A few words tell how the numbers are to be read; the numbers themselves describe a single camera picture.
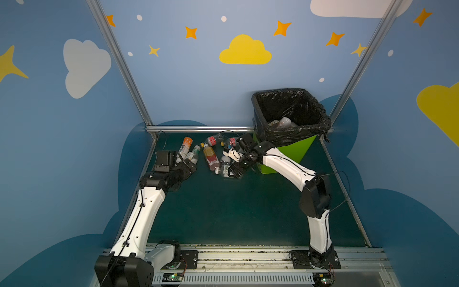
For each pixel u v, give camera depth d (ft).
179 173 2.20
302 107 3.05
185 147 3.63
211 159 3.36
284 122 2.90
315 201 1.68
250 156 2.14
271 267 2.40
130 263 1.22
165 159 1.91
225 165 3.32
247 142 2.31
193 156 3.44
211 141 3.73
